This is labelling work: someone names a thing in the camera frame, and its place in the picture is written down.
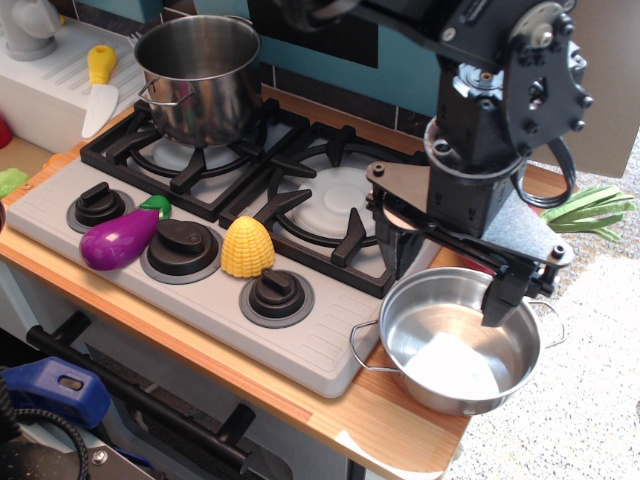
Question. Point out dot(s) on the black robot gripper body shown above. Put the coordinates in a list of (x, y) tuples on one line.
[(486, 218)]

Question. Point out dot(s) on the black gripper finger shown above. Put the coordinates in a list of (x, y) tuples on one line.
[(502, 297), (399, 242)]

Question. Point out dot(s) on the small steel pot with handles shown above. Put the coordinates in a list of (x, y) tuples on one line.
[(430, 326)]

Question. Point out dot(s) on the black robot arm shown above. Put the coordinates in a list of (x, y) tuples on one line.
[(510, 82)]

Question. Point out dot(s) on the grey toy stove top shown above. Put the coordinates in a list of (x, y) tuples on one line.
[(322, 352)]

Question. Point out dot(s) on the right black stove knob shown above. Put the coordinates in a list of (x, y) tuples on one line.
[(277, 299)]

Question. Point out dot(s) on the black stove knob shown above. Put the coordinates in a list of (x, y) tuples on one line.
[(182, 252), (97, 205), (277, 299)]

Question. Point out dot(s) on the middle black stove knob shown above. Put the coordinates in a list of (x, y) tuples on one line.
[(182, 252)]

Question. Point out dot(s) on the tall steel stock pot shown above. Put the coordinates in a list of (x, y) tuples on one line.
[(202, 78)]

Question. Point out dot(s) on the left black stove knob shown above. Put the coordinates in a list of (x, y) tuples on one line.
[(97, 205)]

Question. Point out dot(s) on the green toy leafy vegetable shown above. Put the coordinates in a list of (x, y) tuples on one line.
[(592, 210)]

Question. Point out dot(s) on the right black burner grate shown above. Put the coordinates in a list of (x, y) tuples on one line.
[(312, 198)]

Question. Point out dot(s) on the black burner grate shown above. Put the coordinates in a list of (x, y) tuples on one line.
[(312, 198), (201, 181)]

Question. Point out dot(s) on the yellow toy corn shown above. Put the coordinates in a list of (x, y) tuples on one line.
[(247, 248)]

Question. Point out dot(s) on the left black burner grate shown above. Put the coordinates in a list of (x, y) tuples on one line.
[(201, 181)]

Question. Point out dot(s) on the purple toy eggplant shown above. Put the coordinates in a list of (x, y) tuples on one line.
[(116, 243)]

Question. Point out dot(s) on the white toy fork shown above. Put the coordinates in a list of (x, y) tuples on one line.
[(134, 38)]

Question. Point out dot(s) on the blue plastic clamp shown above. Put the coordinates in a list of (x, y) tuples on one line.
[(57, 386)]

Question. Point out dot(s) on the white toy sink unit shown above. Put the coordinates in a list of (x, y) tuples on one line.
[(44, 101)]

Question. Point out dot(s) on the green toy lettuce piece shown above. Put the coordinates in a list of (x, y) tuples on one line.
[(10, 179)]

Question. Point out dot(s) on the red toy item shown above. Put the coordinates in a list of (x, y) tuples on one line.
[(6, 135)]

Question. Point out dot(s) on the grey toy faucet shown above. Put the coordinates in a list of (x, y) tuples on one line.
[(30, 27)]

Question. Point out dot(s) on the black oven door handle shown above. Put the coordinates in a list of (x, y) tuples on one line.
[(223, 445)]

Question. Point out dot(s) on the yellow handled toy knife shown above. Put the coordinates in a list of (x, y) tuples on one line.
[(103, 97)]

